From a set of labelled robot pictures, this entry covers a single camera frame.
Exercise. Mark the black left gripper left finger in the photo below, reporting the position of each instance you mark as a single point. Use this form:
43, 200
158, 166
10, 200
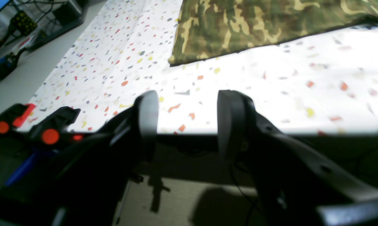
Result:
134, 130

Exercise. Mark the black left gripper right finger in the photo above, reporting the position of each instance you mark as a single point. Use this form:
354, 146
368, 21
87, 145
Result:
296, 185

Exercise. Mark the camouflage T-shirt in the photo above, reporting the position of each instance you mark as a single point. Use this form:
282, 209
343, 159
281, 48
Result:
213, 28

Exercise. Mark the terrazzo pattern table cloth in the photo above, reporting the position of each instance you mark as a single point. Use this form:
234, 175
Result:
326, 84

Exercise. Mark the red clamp left corner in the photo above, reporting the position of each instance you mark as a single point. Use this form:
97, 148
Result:
14, 117

